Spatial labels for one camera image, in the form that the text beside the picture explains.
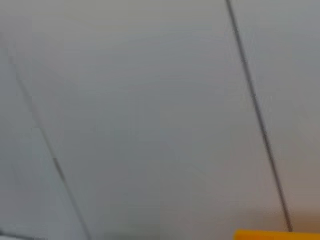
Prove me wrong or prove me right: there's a yellow plastic bin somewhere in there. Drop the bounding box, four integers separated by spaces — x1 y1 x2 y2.
233 228 320 240

